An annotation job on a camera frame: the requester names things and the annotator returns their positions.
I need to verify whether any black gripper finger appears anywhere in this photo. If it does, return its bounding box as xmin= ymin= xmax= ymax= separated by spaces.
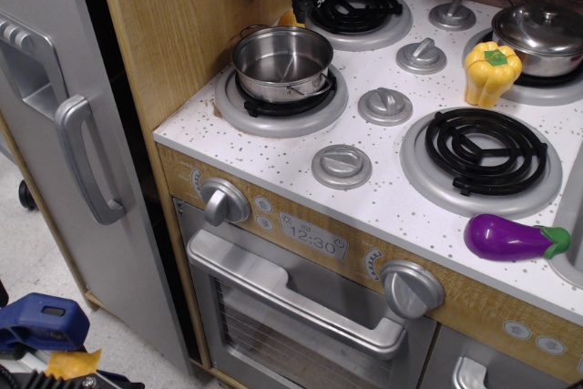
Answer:
xmin=291 ymin=0 xmax=317 ymax=24

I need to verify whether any yellow toy corn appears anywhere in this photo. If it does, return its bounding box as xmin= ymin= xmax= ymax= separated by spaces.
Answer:
xmin=278 ymin=9 xmax=305 ymax=28

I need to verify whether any small steel pan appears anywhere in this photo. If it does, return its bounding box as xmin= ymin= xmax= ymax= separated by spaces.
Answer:
xmin=231 ymin=26 xmax=333 ymax=104

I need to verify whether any back left stove burner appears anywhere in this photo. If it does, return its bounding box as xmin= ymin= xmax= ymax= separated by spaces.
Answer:
xmin=306 ymin=0 xmax=413 ymax=52

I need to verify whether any stove burner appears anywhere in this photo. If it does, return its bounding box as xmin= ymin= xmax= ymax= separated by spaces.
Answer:
xmin=461 ymin=27 xmax=583 ymax=107
xmin=215 ymin=66 xmax=348 ymax=138
xmin=306 ymin=0 xmax=413 ymax=52
xmin=399 ymin=107 xmax=563 ymax=219

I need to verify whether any front left stove burner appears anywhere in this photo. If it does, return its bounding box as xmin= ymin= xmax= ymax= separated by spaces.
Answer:
xmin=215 ymin=66 xmax=348 ymax=138

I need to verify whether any front right stove burner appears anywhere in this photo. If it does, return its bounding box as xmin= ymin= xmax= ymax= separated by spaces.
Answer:
xmin=399 ymin=107 xmax=563 ymax=219

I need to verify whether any back right stove burner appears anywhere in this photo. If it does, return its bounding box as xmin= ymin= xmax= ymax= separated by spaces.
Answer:
xmin=461 ymin=27 xmax=583 ymax=107

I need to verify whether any grey stovetop knob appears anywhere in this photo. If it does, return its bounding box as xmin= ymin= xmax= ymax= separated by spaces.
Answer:
xmin=311 ymin=144 xmax=373 ymax=190
xmin=358 ymin=87 xmax=413 ymax=127
xmin=429 ymin=0 xmax=476 ymax=32
xmin=395 ymin=37 xmax=447 ymax=75

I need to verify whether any grey stovetop knob back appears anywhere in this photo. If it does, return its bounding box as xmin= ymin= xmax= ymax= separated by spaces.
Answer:
xmin=429 ymin=0 xmax=476 ymax=32

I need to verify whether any grey stovetop knob front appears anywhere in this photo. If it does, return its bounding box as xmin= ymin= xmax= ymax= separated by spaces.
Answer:
xmin=311 ymin=144 xmax=373 ymax=190

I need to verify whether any yellow toy bell pepper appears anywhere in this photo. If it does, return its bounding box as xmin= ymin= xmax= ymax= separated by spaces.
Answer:
xmin=464 ymin=41 xmax=523 ymax=108

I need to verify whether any left silver oven dial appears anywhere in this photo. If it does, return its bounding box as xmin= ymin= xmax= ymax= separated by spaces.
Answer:
xmin=200 ymin=178 xmax=251 ymax=227

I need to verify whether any silver oven dial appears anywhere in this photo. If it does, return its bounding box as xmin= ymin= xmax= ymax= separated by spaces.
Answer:
xmin=381 ymin=260 xmax=445 ymax=320
xmin=200 ymin=178 xmax=251 ymax=227

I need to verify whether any steel pot with lid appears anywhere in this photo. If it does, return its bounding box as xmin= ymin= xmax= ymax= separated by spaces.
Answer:
xmin=491 ymin=3 xmax=582 ymax=77

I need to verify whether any grey toy fridge door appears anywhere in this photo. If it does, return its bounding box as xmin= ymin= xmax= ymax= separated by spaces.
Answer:
xmin=1 ymin=0 xmax=192 ymax=373

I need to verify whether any purple toy eggplant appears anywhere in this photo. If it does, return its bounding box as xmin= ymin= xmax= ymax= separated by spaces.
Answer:
xmin=464 ymin=214 xmax=571 ymax=261

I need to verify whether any right silver oven dial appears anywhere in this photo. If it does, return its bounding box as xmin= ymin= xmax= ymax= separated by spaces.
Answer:
xmin=381 ymin=260 xmax=445 ymax=320

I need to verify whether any black caster wheel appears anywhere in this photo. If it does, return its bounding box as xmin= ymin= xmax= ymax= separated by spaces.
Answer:
xmin=18 ymin=180 xmax=37 ymax=210

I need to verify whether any grey sink basin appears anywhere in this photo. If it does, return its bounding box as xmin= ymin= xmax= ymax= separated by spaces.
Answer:
xmin=547 ymin=142 xmax=583 ymax=291

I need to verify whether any grey lower right door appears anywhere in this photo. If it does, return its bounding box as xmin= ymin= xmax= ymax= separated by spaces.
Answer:
xmin=419 ymin=325 xmax=569 ymax=389

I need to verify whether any blue clamp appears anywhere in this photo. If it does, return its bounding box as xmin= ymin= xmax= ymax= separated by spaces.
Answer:
xmin=1 ymin=292 xmax=90 ymax=352

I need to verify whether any yellow tape piece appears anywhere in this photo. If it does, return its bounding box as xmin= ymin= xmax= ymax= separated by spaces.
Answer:
xmin=44 ymin=349 xmax=102 ymax=380

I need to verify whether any silver fridge door handle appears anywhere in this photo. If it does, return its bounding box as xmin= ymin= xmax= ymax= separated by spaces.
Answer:
xmin=54 ymin=94 xmax=135 ymax=226

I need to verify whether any silver oven door handle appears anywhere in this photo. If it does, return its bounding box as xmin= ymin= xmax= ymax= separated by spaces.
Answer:
xmin=187 ymin=230 xmax=407 ymax=360

